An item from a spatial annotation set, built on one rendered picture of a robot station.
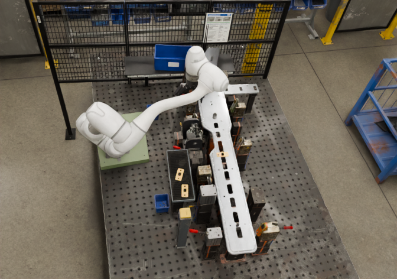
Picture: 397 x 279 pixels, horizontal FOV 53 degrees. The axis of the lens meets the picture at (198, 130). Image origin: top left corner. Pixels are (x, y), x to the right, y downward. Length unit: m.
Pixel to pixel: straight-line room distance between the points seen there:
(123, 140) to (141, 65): 1.21
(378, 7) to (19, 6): 4.21
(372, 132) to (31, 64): 3.83
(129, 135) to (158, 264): 0.95
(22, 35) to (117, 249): 2.72
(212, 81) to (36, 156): 2.42
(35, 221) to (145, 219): 1.23
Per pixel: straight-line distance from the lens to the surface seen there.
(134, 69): 3.26
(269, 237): 2.59
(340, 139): 4.54
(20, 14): 4.50
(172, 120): 3.33
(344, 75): 5.27
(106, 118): 2.17
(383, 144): 4.50
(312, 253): 2.96
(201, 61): 2.16
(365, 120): 4.62
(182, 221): 2.39
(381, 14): 5.86
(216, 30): 3.29
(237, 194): 2.65
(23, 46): 4.78
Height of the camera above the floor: 3.29
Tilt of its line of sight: 52 degrees down
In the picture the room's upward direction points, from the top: 9 degrees clockwise
